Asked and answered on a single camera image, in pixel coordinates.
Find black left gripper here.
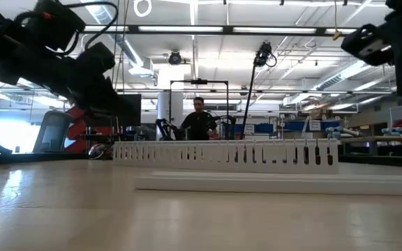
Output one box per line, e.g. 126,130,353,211
43,57,135,119

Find white slotted cable raceway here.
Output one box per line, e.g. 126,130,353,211
112,138,340,175

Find white raceway cover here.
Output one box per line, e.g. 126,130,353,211
134,170,402,197

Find black background monitor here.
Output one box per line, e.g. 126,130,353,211
117,93,142,128

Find red machine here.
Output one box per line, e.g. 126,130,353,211
64,106,113,153

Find clear safety glasses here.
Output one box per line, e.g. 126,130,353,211
88,142,115,160

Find white-grey office chair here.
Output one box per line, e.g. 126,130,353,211
32,110,75,153

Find yellow hanging hook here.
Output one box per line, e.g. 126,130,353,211
332,0,344,41

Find person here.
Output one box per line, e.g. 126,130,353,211
179,96,220,142

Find black hanging device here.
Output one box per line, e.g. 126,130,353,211
241,40,278,140

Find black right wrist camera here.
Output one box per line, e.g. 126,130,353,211
340,23,394,67

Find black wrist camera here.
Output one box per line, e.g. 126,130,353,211
340,23,394,67
82,41,117,74

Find silver ventilation duct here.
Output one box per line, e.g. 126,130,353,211
318,59,397,92

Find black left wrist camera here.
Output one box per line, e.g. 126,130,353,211
82,41,117,74

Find black overhead camera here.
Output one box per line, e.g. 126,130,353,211
167,50,191,66

